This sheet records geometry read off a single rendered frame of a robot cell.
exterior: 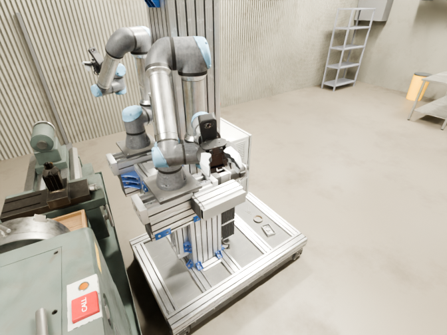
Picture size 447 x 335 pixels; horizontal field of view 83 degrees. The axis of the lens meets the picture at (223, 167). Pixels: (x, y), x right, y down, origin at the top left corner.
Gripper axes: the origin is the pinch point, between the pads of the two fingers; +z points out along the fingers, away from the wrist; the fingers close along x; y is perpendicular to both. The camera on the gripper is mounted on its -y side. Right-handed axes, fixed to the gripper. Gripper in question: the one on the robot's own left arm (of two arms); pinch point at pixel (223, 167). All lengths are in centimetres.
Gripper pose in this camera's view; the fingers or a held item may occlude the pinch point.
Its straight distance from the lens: 60.5
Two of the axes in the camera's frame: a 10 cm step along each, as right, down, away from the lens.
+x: -9.6, 2.4, -1.2
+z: 2.3, 5.3, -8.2
